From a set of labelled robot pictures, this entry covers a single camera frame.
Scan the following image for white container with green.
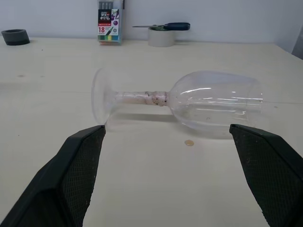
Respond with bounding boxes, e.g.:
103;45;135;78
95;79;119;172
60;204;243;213
148;27;176;47

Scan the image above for black tape roll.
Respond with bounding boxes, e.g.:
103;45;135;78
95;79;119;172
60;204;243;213
1;29;31;46

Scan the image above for clear plastic wine glass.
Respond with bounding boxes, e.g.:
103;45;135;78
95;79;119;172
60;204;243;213
91;68;264;140

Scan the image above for marker pen box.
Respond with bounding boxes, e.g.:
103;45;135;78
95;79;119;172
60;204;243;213
97;0;124;47

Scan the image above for blue-handled scissors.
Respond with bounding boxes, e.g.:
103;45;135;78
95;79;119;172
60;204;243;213
132;22;191;31

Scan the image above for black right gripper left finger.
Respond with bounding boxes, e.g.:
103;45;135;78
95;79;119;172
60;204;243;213
0;124;106;227

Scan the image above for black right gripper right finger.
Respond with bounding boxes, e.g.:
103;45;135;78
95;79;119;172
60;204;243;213
229;123;303;227

